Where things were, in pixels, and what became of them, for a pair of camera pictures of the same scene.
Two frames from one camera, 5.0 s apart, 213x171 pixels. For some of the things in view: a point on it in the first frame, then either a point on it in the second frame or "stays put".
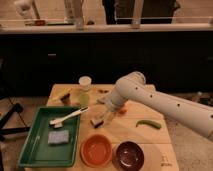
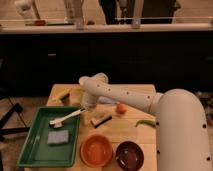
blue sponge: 58,137 stays put
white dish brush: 58,122 stays put
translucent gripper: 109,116 → 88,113
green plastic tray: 53,138 stays put
